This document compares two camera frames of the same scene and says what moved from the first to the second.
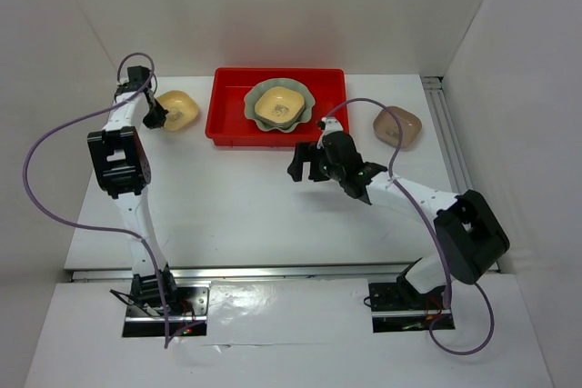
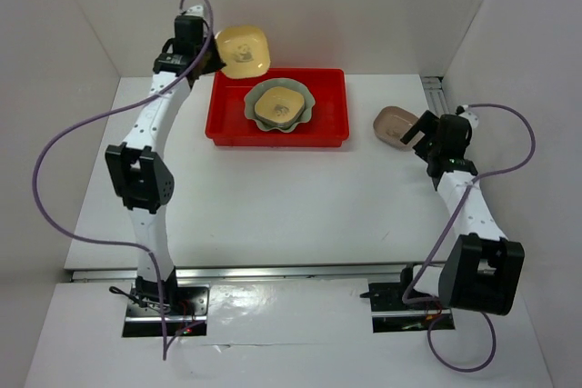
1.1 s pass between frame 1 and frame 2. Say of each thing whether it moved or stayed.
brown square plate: stayed
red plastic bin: stayed
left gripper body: moved
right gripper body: moved
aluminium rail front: stayed
